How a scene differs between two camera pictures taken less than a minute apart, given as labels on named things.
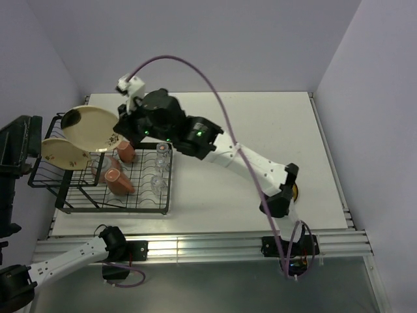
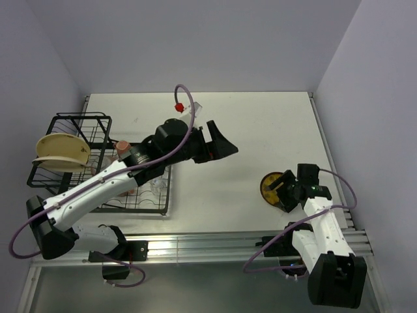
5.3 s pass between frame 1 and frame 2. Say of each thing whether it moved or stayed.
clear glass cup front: stayed
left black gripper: moved
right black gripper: moved
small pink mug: stayed
